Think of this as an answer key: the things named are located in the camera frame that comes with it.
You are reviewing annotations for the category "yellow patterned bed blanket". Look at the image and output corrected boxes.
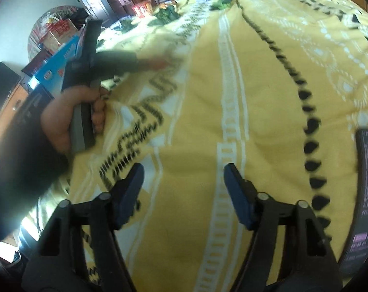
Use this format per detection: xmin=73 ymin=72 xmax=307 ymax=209
xmin=26 ymin=0 xmax=368 ymax=292

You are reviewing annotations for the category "person's left hand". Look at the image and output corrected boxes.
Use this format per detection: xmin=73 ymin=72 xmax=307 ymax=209
xmin=40 ymin=86 xmax=110 ymax=154

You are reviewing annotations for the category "red snack box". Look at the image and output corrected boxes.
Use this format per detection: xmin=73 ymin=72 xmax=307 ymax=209
xmin=132 ymin=0 xmax=153 ymax=18

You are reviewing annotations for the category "black phone with screen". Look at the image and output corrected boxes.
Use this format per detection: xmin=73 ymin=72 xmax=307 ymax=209
xmin=339 ymin=128 xmax=368 ymax=278

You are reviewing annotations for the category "blue white carton box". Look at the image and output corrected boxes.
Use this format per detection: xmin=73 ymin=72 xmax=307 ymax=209
xmin=34 ymin=35 xmax=79 ymax=97

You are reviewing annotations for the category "brown cardboard box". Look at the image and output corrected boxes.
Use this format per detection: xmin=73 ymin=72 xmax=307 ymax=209
xmin=40 ymin=18 xmax=78 ymax=55

